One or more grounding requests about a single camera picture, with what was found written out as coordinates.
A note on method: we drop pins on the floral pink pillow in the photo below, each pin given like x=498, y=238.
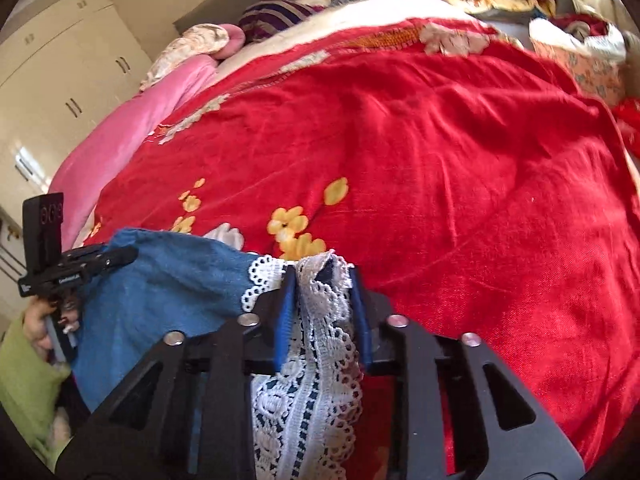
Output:
x=219, y=42

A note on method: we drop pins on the person's left hand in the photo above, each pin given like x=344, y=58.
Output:
x=34, y=326

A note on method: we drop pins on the pink folded quilt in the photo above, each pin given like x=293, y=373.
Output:
x=108, y=148

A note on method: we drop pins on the red floral bedspread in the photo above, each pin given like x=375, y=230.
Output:
x=470, y=181

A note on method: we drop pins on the cream wardrobe with handles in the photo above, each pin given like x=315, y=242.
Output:
x=62, y=72

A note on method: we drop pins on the red plastic bag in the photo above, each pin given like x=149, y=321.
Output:
x=627, y=116

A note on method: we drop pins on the cream bed sheet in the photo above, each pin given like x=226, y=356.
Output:
x=380, y=10

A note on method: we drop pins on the blue pants with lace hem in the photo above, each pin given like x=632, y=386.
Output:
x=304, y=416

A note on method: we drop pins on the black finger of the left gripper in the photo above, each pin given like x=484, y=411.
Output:
x=97, y=259

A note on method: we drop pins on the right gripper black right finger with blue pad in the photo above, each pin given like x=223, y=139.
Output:
x=458, y=410

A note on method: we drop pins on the green sleeve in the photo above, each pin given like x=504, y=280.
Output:
x=29, y=390

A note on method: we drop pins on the floral fabric laundry basket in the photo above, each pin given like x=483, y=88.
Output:
x=591, y=50

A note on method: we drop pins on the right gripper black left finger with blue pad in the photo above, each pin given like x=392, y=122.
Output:
x=185, y=410

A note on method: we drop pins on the purple striped pillow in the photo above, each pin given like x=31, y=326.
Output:
x=266, y=18

